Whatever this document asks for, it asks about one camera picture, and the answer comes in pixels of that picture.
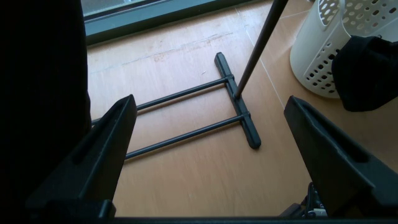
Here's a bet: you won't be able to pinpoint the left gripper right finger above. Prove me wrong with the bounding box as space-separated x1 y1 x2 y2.
284 95 398 218

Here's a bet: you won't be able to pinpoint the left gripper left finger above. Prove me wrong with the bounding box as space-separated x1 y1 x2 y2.
26 94 138 218

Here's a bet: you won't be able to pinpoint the black shorts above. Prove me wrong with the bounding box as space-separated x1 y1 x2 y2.
0 0 93 218

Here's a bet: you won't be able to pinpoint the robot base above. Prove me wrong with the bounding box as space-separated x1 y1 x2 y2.
279 182 329 218

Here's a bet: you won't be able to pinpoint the heap of clothes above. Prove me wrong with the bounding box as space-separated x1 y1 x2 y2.
331 35 398 112

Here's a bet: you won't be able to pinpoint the black clothes rack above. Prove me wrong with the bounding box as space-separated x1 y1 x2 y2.
91 0 289 161

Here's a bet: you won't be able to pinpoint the white laundry basket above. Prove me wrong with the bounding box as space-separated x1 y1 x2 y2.
289 0 398 99

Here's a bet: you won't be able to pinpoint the window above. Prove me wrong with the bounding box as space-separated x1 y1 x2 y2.
81 0 259 46

